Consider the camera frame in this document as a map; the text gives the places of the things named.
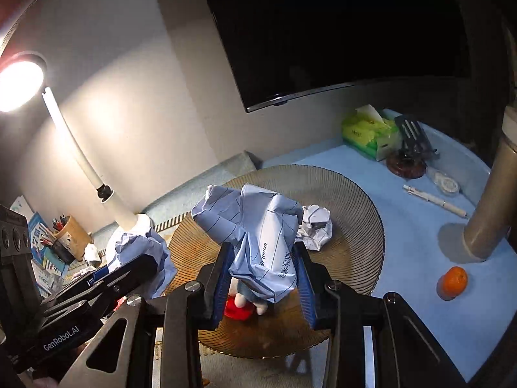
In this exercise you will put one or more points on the black slotted spatula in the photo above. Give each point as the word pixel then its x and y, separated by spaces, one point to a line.
pixel 410 131

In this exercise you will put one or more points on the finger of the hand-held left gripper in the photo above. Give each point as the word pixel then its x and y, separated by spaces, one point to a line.
pixel 129 268
pixel 93 304

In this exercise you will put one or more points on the orange tangerine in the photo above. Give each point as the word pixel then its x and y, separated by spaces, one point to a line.
pixel 454 283

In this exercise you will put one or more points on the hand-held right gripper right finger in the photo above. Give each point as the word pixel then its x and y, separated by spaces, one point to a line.
pixel 305 291

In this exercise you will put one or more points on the bunch of dark pens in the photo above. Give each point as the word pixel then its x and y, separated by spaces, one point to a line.
pixel 60 224

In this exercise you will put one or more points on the patterned woven mat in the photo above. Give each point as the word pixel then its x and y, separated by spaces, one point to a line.
pixel 210 182

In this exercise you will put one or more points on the crumpled white paper ball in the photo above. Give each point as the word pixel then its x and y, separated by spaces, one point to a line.
pixel 92 254
pixel 317 234

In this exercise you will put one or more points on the bamboo pen holder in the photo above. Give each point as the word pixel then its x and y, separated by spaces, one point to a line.
pixel 74 236

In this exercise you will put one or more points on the black mesh pen holder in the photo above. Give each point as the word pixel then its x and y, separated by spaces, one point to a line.
pixel 62 252

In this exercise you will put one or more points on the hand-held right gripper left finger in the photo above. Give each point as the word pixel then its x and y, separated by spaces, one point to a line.
pixel 220 287

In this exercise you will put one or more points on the blue table cover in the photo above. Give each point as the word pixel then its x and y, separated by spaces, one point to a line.
pixel 404 250

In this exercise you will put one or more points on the green tissue box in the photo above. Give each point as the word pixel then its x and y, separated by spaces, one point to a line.
pixel 363 135

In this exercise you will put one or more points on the brown round dish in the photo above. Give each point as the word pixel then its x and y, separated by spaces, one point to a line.
pixel 406 167

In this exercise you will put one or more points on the white pen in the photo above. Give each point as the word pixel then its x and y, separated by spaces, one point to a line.
pixel 434 201

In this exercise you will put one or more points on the clear tape roll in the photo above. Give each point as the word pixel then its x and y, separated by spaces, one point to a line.
pixel 444 184

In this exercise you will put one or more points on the beige cylindrical bottle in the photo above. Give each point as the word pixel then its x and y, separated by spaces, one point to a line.
pixel 492 194

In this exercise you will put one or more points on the white desk lamp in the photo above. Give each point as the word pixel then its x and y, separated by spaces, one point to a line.
pixel 76 149

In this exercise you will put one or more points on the blue lined paper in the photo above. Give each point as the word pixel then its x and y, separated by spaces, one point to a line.
pixel 258 230
pixel 149 246

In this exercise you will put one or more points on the black flat screen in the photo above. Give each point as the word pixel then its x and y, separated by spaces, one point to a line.
pixel 323 28

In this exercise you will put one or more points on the row of upright books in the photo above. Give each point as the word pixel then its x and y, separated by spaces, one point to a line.
pixel 40 234

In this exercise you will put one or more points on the small red white toy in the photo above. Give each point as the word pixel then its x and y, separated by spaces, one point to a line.
pixel 236 311

